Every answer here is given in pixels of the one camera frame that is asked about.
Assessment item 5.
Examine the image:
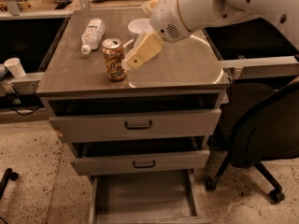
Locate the clear plastic water bottle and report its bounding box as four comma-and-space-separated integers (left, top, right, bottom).
81, 18, 106, 54

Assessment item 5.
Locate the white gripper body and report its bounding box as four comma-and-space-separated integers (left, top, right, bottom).
149, 0, 192, 43

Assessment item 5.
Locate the orange soda can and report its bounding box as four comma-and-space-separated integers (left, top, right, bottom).
102, 38, 127, 81

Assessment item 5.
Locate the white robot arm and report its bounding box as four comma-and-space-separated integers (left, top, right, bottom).
121, 0, 299, 70

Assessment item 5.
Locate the middle grey drawer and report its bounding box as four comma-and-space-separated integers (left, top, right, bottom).
71, 150, 210, 175

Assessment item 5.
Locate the bottom grey drawer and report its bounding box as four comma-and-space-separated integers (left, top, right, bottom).
89, 170, 211, 224

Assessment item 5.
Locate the black power strip with cable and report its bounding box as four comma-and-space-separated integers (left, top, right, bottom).
0, 85, 44, 116

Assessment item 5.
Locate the grey drawer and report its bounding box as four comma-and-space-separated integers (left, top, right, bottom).
89, 170, 211, 224
71, 150, 210, 175
50, 108, 221, 143

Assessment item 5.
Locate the white ceramic bowl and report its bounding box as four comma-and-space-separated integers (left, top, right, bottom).
128, 19, 153, 39

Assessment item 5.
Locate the black office chair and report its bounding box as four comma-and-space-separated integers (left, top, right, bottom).
206, 78, 299, 203

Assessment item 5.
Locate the grey metal drawer cabinet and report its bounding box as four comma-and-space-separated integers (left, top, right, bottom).
36, 7, 232, 185

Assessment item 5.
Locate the top grey drawer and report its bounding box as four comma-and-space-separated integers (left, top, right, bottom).
50, 108, 221, 143

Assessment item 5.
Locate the black chair caster leg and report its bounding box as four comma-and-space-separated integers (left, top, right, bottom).
0, 168, 19, 199

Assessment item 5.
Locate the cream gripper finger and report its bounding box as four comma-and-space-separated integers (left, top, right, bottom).
121, 32, 164, 70
141, 0, 159, 16

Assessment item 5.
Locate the white paper cup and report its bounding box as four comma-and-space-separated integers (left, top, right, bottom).
4, 58, 25, 78

